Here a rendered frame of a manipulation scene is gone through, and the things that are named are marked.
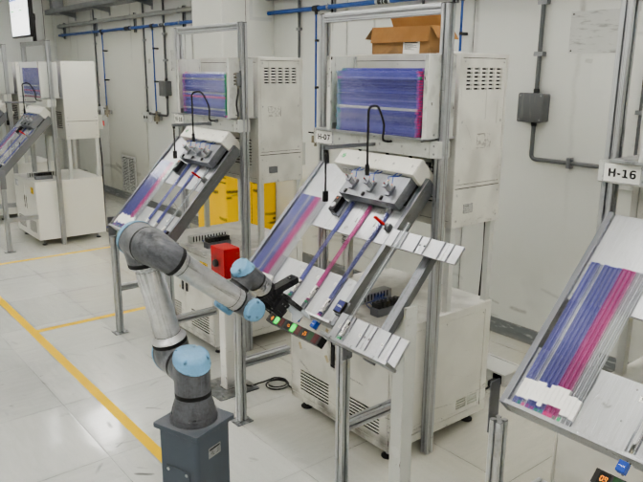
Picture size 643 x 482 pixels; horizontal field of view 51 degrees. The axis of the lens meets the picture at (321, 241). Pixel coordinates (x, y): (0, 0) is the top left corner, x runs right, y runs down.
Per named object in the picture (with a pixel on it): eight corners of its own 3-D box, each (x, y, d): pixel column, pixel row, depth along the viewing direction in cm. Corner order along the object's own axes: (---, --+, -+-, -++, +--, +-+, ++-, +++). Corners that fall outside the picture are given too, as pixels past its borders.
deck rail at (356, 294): (342, 334, 256) (332, 325, 252) (338, 332, 257) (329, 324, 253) (436, 187, 274) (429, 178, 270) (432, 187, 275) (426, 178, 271)
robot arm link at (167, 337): (172, 388, 218) (124, 234, 199) (154, 372, 230) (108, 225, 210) (205, 372, 224) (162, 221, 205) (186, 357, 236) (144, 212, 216)
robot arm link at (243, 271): (224, 273, 234) (238, 252, 235) (243, 289, 240) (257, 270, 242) (235, 278, 228) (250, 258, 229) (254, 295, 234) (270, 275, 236)
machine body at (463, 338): (388, 467, 289) (392, 331, 274) (290, 405, 342) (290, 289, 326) (483, 420, 329) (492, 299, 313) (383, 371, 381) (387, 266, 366)
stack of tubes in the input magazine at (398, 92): (417, 138, 266) (420, 68, 260) (335, 129, 305) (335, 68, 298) (439, 136, 274) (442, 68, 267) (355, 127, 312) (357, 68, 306)
